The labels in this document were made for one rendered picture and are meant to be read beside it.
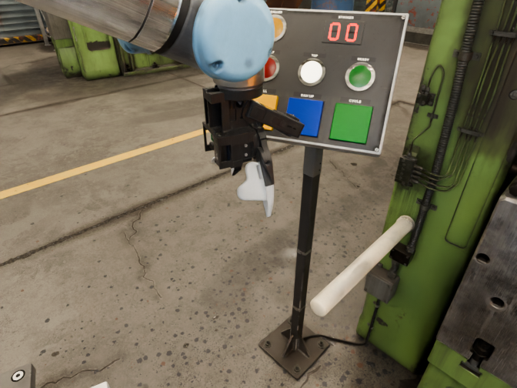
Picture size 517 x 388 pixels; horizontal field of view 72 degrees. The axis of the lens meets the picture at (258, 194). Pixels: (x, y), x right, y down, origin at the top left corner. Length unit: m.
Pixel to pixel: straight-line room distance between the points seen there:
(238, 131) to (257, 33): 0.24
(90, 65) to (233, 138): 4.66
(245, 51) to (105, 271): 1.71
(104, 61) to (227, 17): 4.88
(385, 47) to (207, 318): 1.26
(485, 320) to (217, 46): 0.85
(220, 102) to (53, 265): 1.69
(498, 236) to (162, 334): 1.25
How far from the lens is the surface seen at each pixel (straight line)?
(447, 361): 1.13
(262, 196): 0.56
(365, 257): 0.97
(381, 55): 0.79
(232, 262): 1.84
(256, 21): 0.32
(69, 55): 5.36
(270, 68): 0.81
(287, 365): 1.49
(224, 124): 0.53
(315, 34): 0.82
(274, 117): 0.56
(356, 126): 0.75
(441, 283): 1.23
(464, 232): 1.12
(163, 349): 1.58
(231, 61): 0.31
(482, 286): 0.93
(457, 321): 1.02
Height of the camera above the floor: 1.29
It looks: 34 degrees down
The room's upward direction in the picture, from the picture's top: straight up
